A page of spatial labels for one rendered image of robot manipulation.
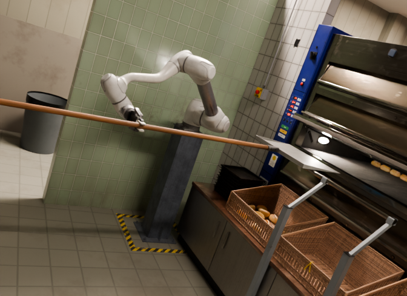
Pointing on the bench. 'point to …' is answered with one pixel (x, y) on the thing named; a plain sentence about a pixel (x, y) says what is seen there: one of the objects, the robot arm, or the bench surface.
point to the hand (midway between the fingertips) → (140, 125)
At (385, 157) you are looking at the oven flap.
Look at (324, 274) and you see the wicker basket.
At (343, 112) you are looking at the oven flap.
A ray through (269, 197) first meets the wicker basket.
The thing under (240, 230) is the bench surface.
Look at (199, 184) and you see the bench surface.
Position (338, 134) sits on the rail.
